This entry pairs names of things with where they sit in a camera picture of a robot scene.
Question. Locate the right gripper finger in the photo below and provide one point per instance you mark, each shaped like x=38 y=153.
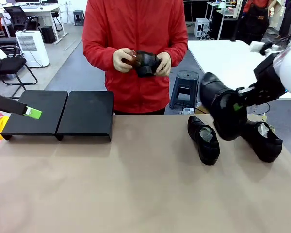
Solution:
x=237 y=106
x=246 y=91

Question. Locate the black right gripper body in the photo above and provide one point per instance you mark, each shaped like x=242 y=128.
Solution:
x=269 y=93

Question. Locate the black leather shoe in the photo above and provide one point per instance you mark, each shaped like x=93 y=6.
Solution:
x=208 y=150
x=215 y=97
x=264 y=148
x=145 y=65

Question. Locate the brown wooden shoe brush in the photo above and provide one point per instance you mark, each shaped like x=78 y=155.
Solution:
x=131 y=60

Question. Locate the person's right forearm red sleeve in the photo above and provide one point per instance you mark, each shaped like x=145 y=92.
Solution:
x=97 y=58

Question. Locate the person's left forearm red sleeve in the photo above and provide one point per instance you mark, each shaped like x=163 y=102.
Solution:
x=179 y=52

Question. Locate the black metal shoe stand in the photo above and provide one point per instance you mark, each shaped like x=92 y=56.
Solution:
x=36 y=109
x=87 y=114

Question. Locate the person's left hand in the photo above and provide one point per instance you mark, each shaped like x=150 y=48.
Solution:
x=166 y=63

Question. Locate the person's right hand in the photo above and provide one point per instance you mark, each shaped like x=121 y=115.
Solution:
x=118 y=60

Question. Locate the brown cardboard box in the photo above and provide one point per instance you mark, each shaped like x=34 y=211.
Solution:
x=203 y=110

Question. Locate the large white table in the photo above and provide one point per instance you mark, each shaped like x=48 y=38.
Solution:
x=223 y=58

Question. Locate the black sled-base chair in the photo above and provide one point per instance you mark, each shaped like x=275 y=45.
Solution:
x=12 y=65

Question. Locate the dark blue plastic stool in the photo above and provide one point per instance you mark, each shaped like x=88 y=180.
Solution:
x=186 y=80

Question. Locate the white air purifier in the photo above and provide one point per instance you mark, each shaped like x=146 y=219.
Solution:
x=34 y=48

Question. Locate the background person black apron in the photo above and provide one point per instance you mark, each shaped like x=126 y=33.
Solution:
x=254 y=21

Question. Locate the white computer case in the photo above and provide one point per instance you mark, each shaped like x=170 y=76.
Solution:
x=201 y=26

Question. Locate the black computer tower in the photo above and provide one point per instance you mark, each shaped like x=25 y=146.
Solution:
x=48 y=34

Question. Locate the small white background table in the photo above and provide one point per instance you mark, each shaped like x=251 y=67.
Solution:
x=223 y=12

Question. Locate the black office swivel chair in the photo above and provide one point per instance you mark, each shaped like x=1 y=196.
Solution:
x=19 y=17

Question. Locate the white office desk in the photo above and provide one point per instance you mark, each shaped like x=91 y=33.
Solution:
x=48 y=8

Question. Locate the small grey plastic stool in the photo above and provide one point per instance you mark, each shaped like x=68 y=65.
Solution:
x=78 y=17

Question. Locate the person's red jacket torso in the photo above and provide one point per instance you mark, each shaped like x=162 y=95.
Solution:
x=135 y=24

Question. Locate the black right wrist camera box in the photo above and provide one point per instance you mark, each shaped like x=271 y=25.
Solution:
x=268 y=69

